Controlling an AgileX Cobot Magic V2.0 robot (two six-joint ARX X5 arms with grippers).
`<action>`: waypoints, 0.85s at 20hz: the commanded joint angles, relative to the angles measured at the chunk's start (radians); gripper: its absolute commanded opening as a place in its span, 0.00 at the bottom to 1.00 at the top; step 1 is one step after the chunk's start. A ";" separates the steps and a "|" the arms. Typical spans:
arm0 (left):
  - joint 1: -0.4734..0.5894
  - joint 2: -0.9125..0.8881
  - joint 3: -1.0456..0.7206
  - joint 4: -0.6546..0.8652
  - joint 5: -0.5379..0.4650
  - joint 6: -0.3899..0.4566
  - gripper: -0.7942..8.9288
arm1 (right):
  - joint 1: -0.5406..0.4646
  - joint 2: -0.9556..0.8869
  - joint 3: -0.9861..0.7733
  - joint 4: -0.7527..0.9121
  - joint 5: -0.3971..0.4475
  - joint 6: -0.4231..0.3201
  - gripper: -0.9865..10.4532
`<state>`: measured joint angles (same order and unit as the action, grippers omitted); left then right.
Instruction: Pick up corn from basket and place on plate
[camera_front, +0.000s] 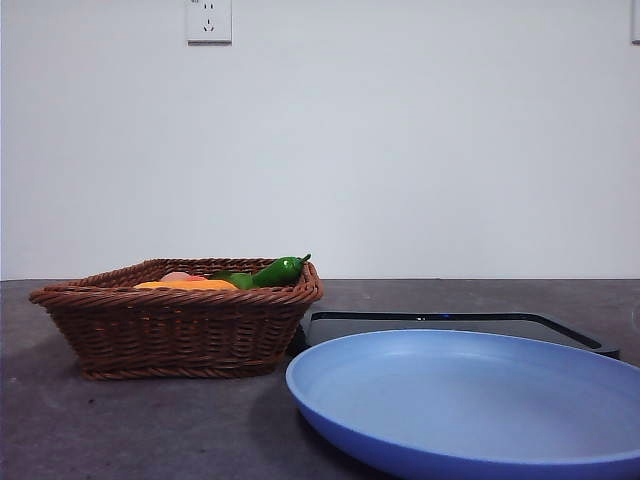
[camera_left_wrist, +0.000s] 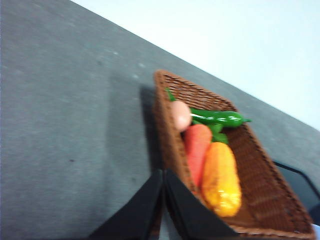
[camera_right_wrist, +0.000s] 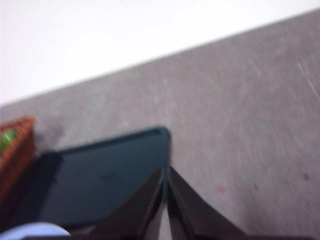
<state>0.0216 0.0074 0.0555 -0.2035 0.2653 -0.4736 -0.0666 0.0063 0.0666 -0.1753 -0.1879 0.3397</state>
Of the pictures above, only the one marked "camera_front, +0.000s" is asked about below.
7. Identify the brown wicker basket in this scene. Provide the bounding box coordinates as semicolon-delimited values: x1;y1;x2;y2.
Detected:
28;257;325;381

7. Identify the green chili pepper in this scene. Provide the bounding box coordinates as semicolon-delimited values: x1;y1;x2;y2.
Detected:
251;253;312;289

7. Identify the black cutting board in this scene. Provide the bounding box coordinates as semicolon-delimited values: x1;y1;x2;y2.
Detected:
298;310;622;360

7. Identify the orange yellow corn cob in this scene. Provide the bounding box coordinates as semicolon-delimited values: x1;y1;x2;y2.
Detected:
133;278;240;292

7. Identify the blue round plate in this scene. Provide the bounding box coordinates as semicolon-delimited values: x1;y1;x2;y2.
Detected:
285;329;640;480

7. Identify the green bell pepper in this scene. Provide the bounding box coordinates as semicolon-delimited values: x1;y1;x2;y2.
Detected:
208;270;256;291

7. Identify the white wall socket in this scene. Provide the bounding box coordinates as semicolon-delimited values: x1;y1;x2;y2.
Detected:
186;0;233;47

